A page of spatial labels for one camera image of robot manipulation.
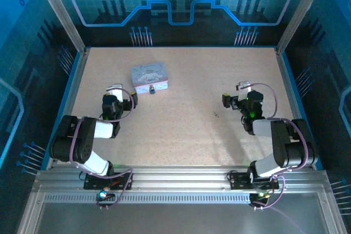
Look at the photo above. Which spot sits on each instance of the small padlock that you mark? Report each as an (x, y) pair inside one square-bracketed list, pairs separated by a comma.
[(151, 90)]

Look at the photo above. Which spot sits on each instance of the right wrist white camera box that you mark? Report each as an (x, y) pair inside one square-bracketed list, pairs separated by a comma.
[(243, 91)]

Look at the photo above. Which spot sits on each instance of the small lit controller board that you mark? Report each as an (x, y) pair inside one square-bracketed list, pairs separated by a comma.
[(103, 195), (260, 195)]

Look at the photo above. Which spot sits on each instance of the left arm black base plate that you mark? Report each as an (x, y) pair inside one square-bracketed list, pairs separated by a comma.
[(93, 183)]

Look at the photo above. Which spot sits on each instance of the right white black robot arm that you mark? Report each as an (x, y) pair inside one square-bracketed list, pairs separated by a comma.
[(263, 127)]

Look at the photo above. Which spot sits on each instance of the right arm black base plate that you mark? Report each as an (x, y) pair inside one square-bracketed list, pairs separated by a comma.
[(238, 182)]

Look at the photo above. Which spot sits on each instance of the aluminium mounting beam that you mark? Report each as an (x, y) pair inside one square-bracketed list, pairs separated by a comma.
[(178, 176)]

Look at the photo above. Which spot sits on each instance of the aluminium table side rail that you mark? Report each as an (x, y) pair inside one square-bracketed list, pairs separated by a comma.
[(292, 102), (70, 102)]

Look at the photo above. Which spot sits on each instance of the aluminium frame post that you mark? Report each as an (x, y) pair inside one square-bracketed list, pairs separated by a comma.
[(57, 6), (301, 6)]

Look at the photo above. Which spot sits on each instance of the cartoon print tin box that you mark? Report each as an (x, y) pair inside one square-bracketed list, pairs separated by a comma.
[(149, 73)]

